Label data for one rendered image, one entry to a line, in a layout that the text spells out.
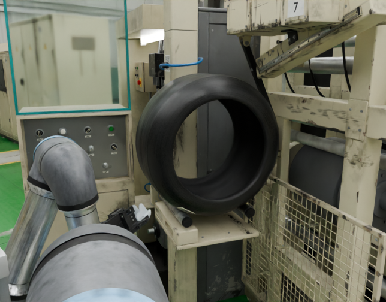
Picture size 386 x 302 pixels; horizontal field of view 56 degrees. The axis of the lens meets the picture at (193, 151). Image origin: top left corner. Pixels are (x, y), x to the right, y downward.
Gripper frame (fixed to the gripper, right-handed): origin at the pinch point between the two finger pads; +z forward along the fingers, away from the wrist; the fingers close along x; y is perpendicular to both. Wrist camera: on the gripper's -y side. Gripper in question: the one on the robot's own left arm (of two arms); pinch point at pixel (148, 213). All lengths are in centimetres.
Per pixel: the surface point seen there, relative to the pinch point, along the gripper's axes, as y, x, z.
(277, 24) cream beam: 45, -51, 46
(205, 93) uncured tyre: 31.4, -22.8, 28.4
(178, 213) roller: -9.8, 4.3, 20.0
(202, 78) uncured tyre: 37, -22, 33
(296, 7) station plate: 46, -60, 39
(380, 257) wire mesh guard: -35, -65, 19
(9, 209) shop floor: -11, 298, 114
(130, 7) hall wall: 333, 588, 871
